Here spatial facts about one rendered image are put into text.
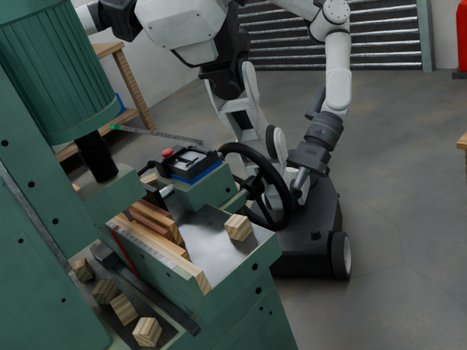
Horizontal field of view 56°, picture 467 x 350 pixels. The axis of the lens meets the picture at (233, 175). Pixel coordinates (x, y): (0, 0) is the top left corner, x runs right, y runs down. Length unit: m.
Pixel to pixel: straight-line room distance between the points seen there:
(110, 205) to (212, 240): 0.23
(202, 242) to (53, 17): 0.51
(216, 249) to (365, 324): 1.05
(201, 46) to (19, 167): 0.78
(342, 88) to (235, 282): 0.60
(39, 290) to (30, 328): 0.07
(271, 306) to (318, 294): 0.93
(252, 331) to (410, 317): 0.92
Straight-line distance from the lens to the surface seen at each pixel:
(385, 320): 1.86
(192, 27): 1.37
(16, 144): 0.82
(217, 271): 0.85
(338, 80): 1.21
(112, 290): 1.09
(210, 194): 1.05
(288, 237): 1.99
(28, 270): 0.84
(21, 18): 0.81
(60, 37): 0.82
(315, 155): 1.16
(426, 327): 1.83
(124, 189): 0.95
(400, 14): 3.75
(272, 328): 1.11
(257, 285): 1.01
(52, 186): 0.85
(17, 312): 0.87
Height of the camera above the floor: 1.45
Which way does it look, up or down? 29 degrees down
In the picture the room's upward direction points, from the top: 20 degrees counter-clockwise
